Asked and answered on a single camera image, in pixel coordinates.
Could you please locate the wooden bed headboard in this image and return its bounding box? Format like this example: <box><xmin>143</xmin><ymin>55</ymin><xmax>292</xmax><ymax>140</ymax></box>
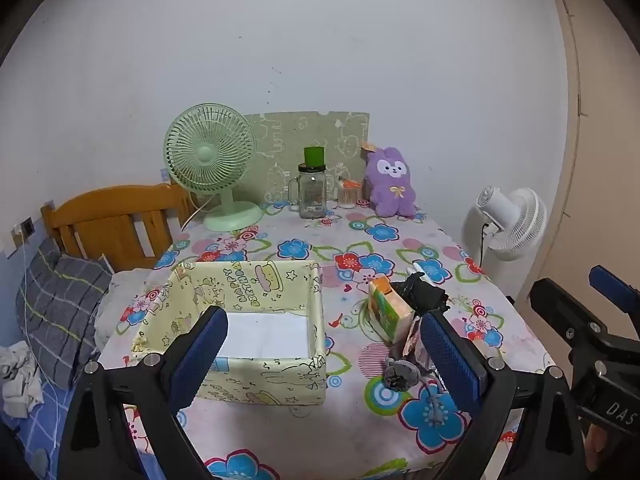
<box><xmin>41</xmin><ymin>183</ymin><xmax>201</xmax><ymax>271</ymax></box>

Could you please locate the glass jar with green lid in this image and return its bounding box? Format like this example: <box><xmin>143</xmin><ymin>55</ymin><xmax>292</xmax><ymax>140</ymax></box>
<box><xmin>287</xmin><ymin>146</ymin><xmax>328</xmax><ymax>219</ymax></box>

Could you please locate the pink packet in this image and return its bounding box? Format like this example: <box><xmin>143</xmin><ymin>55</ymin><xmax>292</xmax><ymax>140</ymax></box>
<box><xmin>400</xmin><ymin>317</ymin><xmax>426</xmax><ymax>361</ymax></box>

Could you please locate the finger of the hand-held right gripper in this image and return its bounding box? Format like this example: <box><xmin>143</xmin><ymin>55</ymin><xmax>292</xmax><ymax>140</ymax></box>
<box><xmin>589</xmin><ymin>265</ymin><xmax>640</xmax><ymax>313</ymax></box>
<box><xmin>529</xmin><ymin>278</ymin><xmax>623</xmax><ymax>361</ymax></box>

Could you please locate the wall socket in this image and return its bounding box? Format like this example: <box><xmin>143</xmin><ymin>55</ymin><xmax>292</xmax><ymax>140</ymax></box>
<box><xmin>12</xmin><ymin>217</ymin><xmax>37</xmax><ymax>248</ymax></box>

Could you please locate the swab container with orange lid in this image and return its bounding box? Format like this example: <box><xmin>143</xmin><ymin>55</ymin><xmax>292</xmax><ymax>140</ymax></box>
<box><xmin>337</xmin><ymin>178</ymin><xmax>362</xmax><ymax>209</ymax></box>

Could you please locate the beige door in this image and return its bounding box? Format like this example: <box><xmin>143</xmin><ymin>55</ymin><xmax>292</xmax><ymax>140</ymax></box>
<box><xmin>525</xmin><ymin>0</ymin><xmax>640</xmax><ymax>311</ymax></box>

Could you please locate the green desk fan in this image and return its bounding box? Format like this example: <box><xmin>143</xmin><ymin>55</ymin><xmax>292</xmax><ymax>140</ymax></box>
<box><xmin>164</xmin><ymin>103</ymin><xmax>264</xmax><ymax>232</ymax></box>

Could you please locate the purple plush toy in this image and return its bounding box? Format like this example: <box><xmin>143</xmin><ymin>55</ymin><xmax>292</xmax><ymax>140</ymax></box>
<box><xmin>361</xmin><ymin>142</ymin><xmax>420</xmax><ymax>218</ymax></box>

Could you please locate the floral tablecloth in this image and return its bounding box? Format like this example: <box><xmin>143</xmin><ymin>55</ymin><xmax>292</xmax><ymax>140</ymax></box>
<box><xmin>97</xmin><ymin>200</ymin><xmax>558</xmax><ymax>480</ymax></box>

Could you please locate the yellow printed storage box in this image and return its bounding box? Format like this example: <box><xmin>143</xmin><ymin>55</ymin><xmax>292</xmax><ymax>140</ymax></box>
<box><xmin>131</xmin><ymin>260</ymin><xmax>328</xmax><ymax>406</ymax></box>

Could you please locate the grey plaid pillow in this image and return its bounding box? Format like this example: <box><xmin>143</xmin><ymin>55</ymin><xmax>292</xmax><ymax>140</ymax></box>
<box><xmin>15</xmin><ymin>237</ymin><xmax>113</xmax><ymax>391</ymax></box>

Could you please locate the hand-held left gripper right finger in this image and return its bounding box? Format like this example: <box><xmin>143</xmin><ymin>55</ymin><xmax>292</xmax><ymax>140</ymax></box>
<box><xmin>419</xmin><ymin>310</ymin><xmax>588</xmax><ymax>480</ymax></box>

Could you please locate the white standing fan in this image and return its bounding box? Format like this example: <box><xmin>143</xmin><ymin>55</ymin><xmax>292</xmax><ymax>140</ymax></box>
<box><xmin>461</xmin><ymin>186</ymin><xmax>548</xmax><ymax>281</ymax></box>

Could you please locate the green printed board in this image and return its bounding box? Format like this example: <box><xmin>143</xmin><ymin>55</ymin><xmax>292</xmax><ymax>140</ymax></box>
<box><xmin>243</xmin><ymin>112</ymin><xmax>371</xmax><ymax>207</ymax></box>

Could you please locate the black cloth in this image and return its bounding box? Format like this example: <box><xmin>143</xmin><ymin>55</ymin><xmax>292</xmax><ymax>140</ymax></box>
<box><xmin>390</xmin><ymin>272</ymin><xmax>451</xmax><ymax>318</ymax></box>

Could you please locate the person's right hand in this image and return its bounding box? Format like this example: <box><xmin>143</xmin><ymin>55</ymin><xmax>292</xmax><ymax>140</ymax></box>
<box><xmin>586</xmin><ymin>422</ymin><xmax>608</xmax><ymax>463</ymax></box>

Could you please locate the orange green tissue packet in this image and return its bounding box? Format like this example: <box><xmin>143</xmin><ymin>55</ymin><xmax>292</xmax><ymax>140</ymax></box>
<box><xmin>367</xmin><ymin>276</ymin><xmax>416</xmax><ymax>343</ymax></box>

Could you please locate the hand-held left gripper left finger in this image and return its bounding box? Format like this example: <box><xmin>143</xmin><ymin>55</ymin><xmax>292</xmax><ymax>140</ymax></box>
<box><xmin>57</xmin><ymin>305</ymin><xmax>230</xmax><ymax>480</ymax></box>

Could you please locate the white crumpled cloth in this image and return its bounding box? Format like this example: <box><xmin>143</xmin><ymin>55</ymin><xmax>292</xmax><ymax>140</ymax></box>
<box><xmin>0</xmin><ymin>342</ymin><xmax>46</xmax><ymax>418</ymax></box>

